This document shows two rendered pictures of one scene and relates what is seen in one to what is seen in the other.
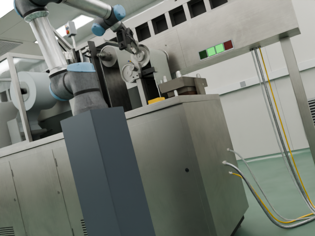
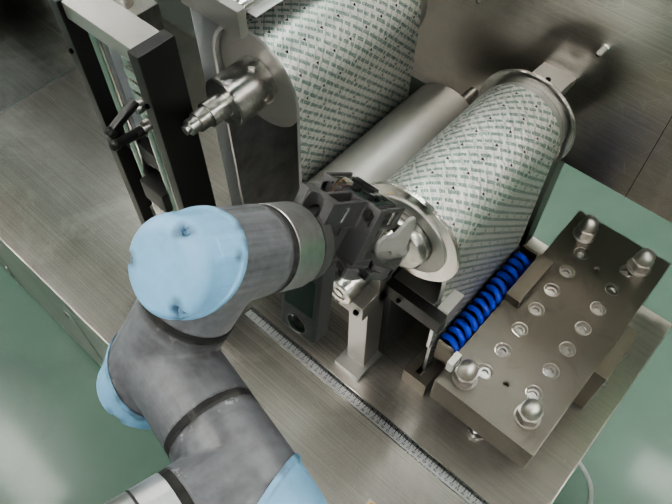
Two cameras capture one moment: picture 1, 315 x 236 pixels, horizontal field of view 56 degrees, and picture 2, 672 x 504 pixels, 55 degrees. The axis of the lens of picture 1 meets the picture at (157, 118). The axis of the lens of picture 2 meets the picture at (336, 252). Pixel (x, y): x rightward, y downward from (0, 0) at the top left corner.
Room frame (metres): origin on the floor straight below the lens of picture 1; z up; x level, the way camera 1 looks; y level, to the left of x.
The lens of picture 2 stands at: (1.44, 0.00, 1.88)
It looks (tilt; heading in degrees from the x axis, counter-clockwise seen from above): 56 degrees down; 12
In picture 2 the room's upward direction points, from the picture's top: straight up
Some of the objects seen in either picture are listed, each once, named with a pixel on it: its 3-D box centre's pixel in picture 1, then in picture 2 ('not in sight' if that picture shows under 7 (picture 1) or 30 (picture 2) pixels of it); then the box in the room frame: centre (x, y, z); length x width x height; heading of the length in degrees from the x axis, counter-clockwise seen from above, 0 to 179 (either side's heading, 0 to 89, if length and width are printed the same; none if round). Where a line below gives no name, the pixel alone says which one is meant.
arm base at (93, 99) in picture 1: (89, 102); not in sight; (1.31, 0.28, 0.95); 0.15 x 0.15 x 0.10
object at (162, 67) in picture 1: (162, 74); (485, 261); (1.97, -0.10, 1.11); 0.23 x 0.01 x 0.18; 150
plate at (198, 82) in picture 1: (200, 86); (606, 368); (1.92, -0.32, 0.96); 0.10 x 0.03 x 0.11; 150
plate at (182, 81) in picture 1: (185, 85); (554, 327); (1.95, -0.23, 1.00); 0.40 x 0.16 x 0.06; 150
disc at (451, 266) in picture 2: (140, 55); (407, 233); (1.90, 0.01, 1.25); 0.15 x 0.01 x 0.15; 60
